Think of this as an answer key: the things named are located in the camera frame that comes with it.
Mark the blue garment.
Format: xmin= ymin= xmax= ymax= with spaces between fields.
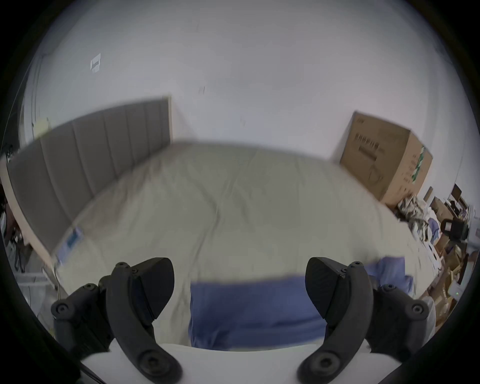
xmin=189 ymin=256 xmax=414 ymax=351

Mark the grey padded headboard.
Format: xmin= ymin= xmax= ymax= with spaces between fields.
xmin=6 ymin=97 xmax=172 ymax=254

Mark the large brown cardboard carton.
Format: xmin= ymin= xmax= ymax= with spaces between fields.
xmin=339 ymin=111 xmax=433 ymax=206

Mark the pile of cartons and clutter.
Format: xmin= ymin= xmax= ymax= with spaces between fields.
xmin=394 ymin=184 xmax=480 ymax=338

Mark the bed with beige sheet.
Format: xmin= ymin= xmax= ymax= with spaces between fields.
xmin=52 ymin=140 xmax=437 ymax=347

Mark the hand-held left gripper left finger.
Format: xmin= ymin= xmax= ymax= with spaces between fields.
xmin=50 ymin=257 xmax=184 ymax=384

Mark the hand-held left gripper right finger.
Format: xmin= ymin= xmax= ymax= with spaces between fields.
xmin=297 ymin=257 xmax=433 ymax=384

